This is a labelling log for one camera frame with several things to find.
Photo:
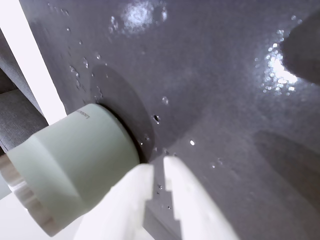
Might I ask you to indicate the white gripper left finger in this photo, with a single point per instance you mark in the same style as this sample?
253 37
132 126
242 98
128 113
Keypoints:
120 212

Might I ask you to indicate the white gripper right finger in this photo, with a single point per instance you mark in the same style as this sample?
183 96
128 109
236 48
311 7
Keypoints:
192 205

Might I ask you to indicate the grey fabric sofa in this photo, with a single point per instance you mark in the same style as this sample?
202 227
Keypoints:
15 117

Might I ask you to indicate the pale green cup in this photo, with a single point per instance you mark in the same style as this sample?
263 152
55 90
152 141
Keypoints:
72 160

